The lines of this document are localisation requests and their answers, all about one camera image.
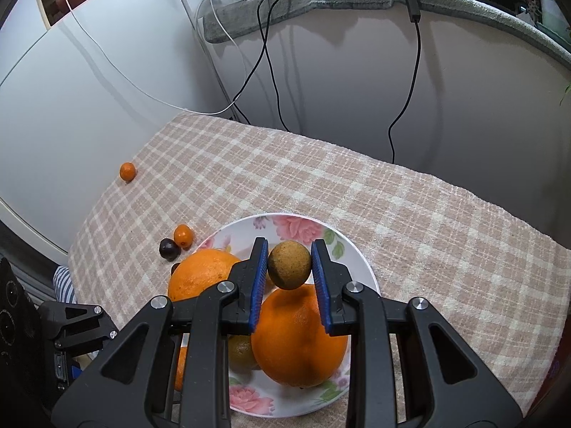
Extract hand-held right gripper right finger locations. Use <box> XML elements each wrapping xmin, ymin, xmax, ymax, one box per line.
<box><xmin>311</xmin><ymin>239</ymin><xmax>524</xmax><ymax>428</ymax></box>

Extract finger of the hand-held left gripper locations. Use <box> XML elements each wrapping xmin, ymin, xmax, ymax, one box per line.
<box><xmin>40</xmin><ymin>301</ymin><xmax>119</xmax><ymax>353</ymax></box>
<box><xmin>54</xmin><ymin>353</ymin><xmax>83</xmax><ymax>384</ymax></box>

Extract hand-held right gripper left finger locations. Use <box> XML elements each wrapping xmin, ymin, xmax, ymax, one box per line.
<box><xmin>51</xmin><ymin>237</ymin><xmax>269</xmax><ymax>428</ymax></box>

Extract small green-brown round fruit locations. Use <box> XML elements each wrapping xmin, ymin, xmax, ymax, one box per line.
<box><xmin>268</xmin><ymin>241</ymin><xmax>312</xmax><ymax>290</ymax></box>
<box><xmin>229</xmin><ymin>334</ymin><xmax>262</xmax><ymax>372</ymax></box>

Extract white floral plate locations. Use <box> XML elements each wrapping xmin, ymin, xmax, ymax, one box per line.
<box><xmin>192</xmin><ymin>213</ymin><xmax>382</xmax><ymax>415</ymax></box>

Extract large round orange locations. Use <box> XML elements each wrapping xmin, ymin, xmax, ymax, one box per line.
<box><xmin>251</xmin><ymin>284</ymin><xmax>349</xmax><ymax>388</ymax></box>

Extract large oval orange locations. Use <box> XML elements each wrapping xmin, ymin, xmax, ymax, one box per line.
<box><xmin>168</xmin><ymin>250</ymin><xmax>244</xmax><ymax>304</ymax></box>

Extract blue striped clothing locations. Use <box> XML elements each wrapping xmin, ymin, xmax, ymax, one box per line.
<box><xmin>52</xmin><ymin>266</ymin><xmax>77</xmax><ymax>306</ymax></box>

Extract small orange kumquat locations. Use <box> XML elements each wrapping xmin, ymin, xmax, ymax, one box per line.
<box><xmin>173</xmin><ymin>225</ymin><xmax>194</xmax><ymax>249</ymax></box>

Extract beige checked tablecloth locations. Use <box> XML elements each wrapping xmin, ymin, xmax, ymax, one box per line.
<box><xmin>67</xmin><ymin>113</ymin><xmax>565</xmax><ymax>428</ymax></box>

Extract white cabinet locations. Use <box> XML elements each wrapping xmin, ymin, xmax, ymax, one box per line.
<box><xmin>0</xmin><ymin>0</ymin><xmax>224</xmax><ymax>255</ymax></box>

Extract black adapter cables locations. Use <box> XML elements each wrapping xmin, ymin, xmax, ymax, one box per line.
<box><xmin>232</xmin><ymin>0</ymin><xmax>340</xmax><ymax>133</ymax></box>

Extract long white cable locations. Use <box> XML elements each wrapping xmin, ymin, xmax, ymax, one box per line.
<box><xmin>51</xmin><ymin>0</ymin><xmax>235</xmax><ymax>115</ymax></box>

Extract short white charger cable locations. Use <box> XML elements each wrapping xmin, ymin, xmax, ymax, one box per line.
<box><xmin>195</xmin><ymin>0</ymin><xmax>251</xmax><ymax>115</ymax></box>

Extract black cable with inline controller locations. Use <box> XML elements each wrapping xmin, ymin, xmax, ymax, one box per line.
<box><xmin>388</xmin><ymin>0</ymin><xmax>423</xmax><ymax>164</ymax></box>

